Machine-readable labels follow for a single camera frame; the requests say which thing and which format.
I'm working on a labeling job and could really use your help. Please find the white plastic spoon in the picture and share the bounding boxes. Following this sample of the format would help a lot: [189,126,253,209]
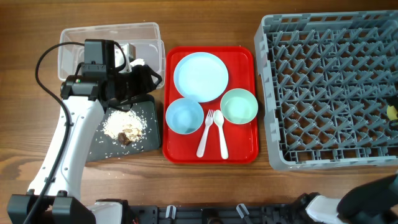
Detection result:
[214,110,229,159]

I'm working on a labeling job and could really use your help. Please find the white napkin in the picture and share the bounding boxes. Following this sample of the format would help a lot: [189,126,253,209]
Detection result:
[130,58,146,67]

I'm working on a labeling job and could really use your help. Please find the light blue plate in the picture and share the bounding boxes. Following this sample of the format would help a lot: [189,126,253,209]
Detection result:
[173,52,229,103]

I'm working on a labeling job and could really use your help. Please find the grey dishwasher rack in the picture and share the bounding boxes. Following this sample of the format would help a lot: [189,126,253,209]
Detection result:
[254,10,397,170]

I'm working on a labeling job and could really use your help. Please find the clear plastic bin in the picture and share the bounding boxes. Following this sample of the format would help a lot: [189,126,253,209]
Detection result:
[60,22,165,78]

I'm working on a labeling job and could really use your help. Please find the yellow cup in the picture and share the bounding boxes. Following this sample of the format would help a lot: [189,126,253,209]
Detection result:
[386,105,398,121]

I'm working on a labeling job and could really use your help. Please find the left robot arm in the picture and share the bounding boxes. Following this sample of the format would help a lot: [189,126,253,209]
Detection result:
[7,39,162,223]

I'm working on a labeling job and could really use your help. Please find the white plastic fork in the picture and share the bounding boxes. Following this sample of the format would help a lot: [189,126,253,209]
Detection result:
[197,110,215,158]

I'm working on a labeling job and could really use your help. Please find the black waste tray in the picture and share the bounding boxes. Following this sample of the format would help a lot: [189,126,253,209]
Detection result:
[86,95,161,162]

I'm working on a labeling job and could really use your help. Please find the rice and mushroom leftovers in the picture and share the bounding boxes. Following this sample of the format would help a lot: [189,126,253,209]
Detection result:
[102,111,147,143]

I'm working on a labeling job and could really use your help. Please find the mint green bowl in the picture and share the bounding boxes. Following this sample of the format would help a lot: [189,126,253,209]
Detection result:
[220,88,259,124]

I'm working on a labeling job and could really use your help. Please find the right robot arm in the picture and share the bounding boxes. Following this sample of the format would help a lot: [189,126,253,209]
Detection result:
[305,174,397,224]

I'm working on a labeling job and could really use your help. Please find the light blue bowl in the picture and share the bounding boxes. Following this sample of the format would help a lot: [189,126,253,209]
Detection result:
[165,98,204,134]

